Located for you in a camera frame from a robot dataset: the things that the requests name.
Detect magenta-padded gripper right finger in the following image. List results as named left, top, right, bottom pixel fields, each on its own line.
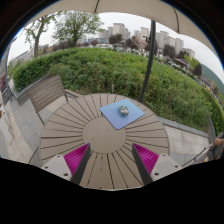
left=131, top=142, right=184, bottom=186

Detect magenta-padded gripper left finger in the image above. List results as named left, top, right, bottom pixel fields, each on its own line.
left=40, top=143, right=92, bottom=186

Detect transparent green computer mouse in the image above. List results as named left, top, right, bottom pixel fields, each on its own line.
left=118, top=105, right=130, bottom=117

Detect blue square mouse pad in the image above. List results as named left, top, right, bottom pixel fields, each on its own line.
left=98, top=98, right=146, bottom=131

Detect person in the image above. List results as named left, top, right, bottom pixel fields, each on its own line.
left=212, top=131, right=224, bottom=160

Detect brown slatted garden chair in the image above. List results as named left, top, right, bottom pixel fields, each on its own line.
left=27, top=74, right=80, bottom=125

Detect green hedge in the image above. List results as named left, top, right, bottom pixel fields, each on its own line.
left=11, top=47, right=224, bottom=135

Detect dark curved parasol pole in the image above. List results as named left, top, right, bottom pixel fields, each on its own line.
left=137, top=20, right=157, bottom=104

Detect tall thin-trunked tree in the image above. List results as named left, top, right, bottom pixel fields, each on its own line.
left=22, top=12, right=63, bottom=60

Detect round bushy green tree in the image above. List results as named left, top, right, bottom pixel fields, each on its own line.
left=52, top=10, right=105, bottom=48

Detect distant high-rise buildings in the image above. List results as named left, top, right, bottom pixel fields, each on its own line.
left=98, top=22, right=196, bottom=60

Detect beige parasol canopy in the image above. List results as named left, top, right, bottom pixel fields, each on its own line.
left=26, top=0, right=218, bottom=57

